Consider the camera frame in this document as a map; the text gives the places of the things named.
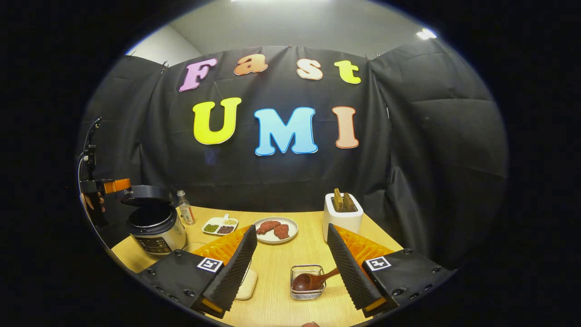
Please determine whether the white round plate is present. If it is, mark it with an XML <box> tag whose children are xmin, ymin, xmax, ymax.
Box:
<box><xmin>253</xmin><ymin>217</ymin><xmax>299</xmax><ymax>244</ymax></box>

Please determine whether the metal wire chopstick holder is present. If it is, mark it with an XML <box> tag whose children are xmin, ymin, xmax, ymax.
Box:
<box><xmin>290</xmin><ymin>265</ymin><xmax>326</xmax><ymax>301</ymax></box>

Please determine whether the white toaster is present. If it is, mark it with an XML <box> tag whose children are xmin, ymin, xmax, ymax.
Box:
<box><xmin>323</xmin><ymin>193</ymin><xmax>364</xmax><ymax>243</ymax></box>

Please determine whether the small clear glass bottle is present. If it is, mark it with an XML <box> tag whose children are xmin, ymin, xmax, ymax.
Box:
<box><xmin>177</xmin><ymin>190</ymin><xmax>196</xmax><ymax>226</ymax></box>

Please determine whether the white divided grain dish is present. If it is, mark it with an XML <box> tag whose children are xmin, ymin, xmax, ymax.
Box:
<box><xmin>202</xmin><ymin>214</ymin><xmax>239</xmax><ymax>236</ymax></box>

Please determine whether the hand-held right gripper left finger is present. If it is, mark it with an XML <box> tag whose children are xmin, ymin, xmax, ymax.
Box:
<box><xmin>136</xmin><ymin>225</ymin><xmax>258</xmax><ymax>318</ymax></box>

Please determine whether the dark lidded rice cooker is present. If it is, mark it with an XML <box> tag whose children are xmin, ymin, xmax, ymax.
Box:
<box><xmin>119</xmin><ymin>185</ymin><xmax>187</xmax><ymax>258</ymax></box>

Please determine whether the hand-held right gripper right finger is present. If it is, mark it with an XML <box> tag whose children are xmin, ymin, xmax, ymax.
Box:
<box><xmin>327</xmin><ymin>223</ymin><xmax>454</xmax><ymax>318</ymax></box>

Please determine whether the black backdrop cloth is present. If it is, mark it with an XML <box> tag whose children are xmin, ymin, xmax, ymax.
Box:
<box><xmin>77</xmin><ymin>39</ymin><xmax>509</xmax><ymax>271</ymax></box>

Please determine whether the brown wooden spoon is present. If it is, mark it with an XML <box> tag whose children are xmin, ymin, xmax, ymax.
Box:
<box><xmin>292</xmin><ymin>267</ymin><xmax>340</xmax><ymax>292</ymax></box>

